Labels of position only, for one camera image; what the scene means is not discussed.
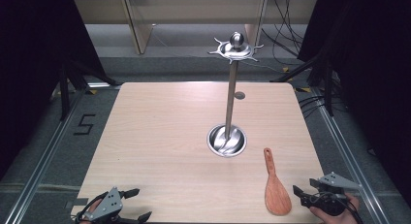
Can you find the black metal stand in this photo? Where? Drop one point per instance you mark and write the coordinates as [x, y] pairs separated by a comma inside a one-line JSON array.
[[329, 91], [64, 94]]

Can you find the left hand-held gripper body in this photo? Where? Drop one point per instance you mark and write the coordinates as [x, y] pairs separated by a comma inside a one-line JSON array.
[[108, 204]]

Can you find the black curtain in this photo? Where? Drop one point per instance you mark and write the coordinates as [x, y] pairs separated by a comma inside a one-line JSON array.
[[374, 72], [35, 72]]

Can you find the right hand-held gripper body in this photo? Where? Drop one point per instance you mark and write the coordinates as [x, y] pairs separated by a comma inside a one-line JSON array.
[[326, 203]]

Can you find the steel utensil rack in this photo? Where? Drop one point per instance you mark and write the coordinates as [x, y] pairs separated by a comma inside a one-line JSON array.
[[230, 104]]

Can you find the person's right hand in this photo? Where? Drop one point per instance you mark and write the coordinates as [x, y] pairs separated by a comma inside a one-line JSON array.
[[342, 218]]

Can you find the round grey table sticker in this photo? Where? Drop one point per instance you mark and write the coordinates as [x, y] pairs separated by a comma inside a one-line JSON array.
[[239, 95]]

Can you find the aluminium floor rail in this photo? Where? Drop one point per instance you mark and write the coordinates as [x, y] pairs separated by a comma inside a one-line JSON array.
[[42, 166], [345, 156]]

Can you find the person's left hand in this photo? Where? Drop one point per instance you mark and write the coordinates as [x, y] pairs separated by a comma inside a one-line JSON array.
[[91, 209]]

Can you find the beige wooden cabinet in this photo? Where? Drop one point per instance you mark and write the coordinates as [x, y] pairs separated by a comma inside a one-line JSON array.
[[194, 10]]

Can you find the wooden rice spatula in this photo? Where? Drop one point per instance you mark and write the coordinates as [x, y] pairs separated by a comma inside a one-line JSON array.
[[277, 195]]

